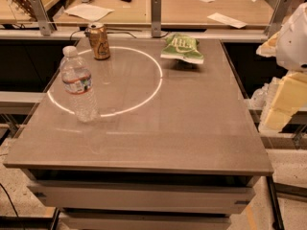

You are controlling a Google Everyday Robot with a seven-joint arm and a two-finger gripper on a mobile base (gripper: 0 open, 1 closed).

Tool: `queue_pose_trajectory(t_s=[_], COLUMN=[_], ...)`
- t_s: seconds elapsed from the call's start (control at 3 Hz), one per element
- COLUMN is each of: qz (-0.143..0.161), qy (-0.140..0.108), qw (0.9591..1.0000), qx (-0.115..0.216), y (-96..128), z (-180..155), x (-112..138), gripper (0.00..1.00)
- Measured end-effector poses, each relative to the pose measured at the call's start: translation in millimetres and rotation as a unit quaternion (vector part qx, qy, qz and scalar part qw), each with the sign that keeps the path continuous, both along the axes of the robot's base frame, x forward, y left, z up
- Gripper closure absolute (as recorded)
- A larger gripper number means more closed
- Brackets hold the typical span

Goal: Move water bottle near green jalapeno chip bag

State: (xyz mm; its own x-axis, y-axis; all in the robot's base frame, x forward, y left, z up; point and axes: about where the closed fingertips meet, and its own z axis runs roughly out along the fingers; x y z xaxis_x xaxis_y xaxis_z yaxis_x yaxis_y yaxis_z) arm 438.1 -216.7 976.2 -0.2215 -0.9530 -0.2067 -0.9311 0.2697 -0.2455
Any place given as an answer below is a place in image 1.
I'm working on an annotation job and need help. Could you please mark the metal bracket post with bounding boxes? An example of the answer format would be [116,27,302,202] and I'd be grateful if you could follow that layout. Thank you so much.
[29,0,54,36]
[151,0,161,38]
[265,0,292,37]

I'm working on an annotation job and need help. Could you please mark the black cable behind can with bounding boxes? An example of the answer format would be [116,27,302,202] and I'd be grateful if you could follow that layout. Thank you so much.
[68,27,171,41]

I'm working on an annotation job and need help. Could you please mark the left metal bracket post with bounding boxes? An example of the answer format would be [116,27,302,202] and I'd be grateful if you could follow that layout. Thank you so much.
[29,0,54,36]

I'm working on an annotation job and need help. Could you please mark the clear sanitizer bottle left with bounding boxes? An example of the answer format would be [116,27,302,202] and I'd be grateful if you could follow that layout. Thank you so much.
[249,83,269,108]

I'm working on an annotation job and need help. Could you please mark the green jalapeno chip bag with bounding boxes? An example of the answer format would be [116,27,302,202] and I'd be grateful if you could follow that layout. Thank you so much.
[160,34,204,64]

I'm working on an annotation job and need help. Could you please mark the right metal bracket post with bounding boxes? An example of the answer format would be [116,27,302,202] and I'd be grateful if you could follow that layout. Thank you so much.
[265,0,292,37]

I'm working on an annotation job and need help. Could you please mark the white drawer cabinet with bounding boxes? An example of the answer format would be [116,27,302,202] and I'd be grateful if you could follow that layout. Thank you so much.
[28,174,255,230]

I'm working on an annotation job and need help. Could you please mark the gold soda can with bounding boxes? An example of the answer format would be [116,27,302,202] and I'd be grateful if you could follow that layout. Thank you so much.
[85,22,110,60]

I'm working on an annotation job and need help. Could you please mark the white paper slip right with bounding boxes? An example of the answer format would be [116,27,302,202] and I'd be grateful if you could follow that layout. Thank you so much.
[208,12,247,29]

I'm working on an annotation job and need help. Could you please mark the clear plastic water bottle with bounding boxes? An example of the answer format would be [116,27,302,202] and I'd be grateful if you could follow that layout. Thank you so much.
[59,46,99,123]

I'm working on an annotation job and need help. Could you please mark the middle metal bracket post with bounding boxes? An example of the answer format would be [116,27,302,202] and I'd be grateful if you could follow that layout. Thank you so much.
[151,0,161,38]

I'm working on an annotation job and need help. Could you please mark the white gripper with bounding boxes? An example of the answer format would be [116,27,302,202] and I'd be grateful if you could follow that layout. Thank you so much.
[256,3,307,132]

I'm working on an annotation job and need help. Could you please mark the white paper sheet left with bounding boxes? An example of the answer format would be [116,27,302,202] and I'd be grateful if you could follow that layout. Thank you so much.
[64,4,113,21]

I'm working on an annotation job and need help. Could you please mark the black floor cable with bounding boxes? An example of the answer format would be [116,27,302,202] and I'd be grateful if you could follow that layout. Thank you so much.
[0,182,21,219]

